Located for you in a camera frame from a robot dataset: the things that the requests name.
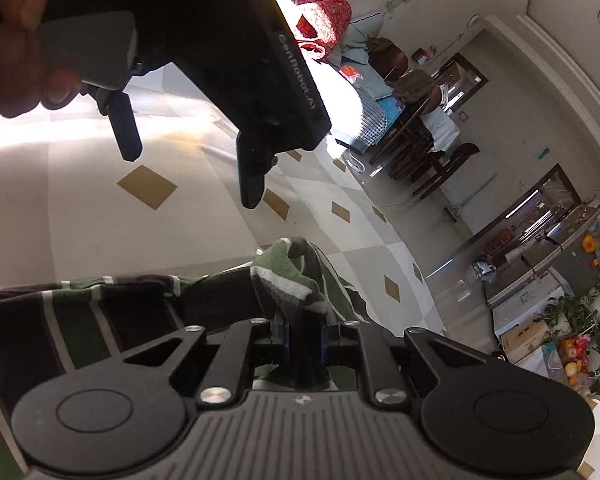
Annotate fruit basket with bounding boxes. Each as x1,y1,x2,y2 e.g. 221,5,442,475
554,334,594,379

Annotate person's left hand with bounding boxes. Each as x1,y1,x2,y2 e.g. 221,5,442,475
0,0,82,127

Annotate red knitted cloth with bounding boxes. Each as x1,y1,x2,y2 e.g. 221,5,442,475
294,0,354,62

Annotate cardboard box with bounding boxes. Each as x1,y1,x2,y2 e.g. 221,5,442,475
499,319,554,364

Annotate leafy climbing potted plant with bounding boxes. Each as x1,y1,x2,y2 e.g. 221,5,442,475
544,279,600,357

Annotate dark wooden dining chair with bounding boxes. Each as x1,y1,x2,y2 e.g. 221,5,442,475
369,69,444,167
414,141,482,202

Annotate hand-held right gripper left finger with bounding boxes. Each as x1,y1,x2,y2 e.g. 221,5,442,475
121,319,295,407

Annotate crumpled plastic bag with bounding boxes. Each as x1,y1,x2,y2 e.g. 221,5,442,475
471,259,499,284

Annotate green brown striped t-shirt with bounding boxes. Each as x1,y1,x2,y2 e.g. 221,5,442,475
0,236,377,480

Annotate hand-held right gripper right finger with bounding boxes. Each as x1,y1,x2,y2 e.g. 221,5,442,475
319,320,507,407

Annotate round back wooden chair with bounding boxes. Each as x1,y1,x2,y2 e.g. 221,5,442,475
366,36,412,82

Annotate white chest freezer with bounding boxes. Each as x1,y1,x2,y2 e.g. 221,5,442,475
484,264,582,337

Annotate silver refrigerator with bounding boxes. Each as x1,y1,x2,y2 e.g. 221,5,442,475
519,187,600,282

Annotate brown garment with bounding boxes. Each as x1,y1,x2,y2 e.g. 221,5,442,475
394,69,444,117

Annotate light grey pillow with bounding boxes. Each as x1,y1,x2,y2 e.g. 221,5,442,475
336,11,389,67

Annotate dining table with white cloth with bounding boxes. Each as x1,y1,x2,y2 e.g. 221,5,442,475
419,104,464,154

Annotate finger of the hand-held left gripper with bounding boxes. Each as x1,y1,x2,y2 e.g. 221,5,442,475
235,131,279,211
96,89,144,163

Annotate blue cloth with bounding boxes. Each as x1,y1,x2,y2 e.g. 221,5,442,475
374,94,407,122

